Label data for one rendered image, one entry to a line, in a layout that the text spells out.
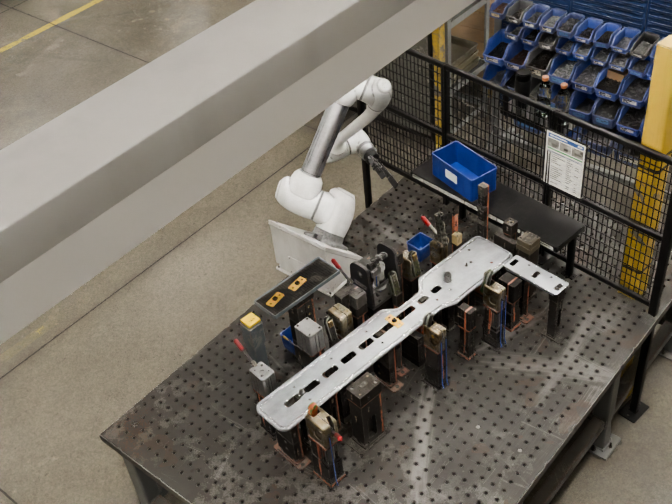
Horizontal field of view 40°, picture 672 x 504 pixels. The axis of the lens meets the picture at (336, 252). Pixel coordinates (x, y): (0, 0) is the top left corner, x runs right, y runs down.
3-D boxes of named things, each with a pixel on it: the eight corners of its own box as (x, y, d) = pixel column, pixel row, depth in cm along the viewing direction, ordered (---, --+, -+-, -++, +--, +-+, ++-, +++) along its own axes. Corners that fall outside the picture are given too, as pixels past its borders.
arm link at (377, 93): (392, 94, 443) (366, 83, 443) (400, 77, 426) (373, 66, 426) (383, 117, 439) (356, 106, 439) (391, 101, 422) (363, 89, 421)
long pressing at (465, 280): (288, 439, 350) (287, 436, 349) (250, 407, 363) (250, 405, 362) (516, 256, 416) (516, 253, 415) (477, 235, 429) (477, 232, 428)
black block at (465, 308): (470, 365, 408) (471, 319, 389) (452, 353, 414) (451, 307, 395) (482, 355, 412) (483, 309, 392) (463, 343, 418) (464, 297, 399)
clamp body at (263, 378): (273, 440, 386) (261, 384, 362) (256, 426, 393) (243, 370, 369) (290, 427, 391) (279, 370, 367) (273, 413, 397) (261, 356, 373)
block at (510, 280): (510, 335, 419) (513, 290, 401) (491, 323, 426) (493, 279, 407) (524, 323, 424) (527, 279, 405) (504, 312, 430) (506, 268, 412)
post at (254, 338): (264, 401, 402) (249, 332, 373) (253, 392, 407) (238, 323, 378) (277, 391, 406) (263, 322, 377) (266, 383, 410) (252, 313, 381)
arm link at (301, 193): (310, 224, 446) (268, 207, 445) (313, 216, 461) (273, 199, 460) (372, 76, 423) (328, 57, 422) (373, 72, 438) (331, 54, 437)
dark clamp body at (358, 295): (363, 364, 414) (356, 304, 388) (342, 350, 421) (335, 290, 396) (379, 351, 419) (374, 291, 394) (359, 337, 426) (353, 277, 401)
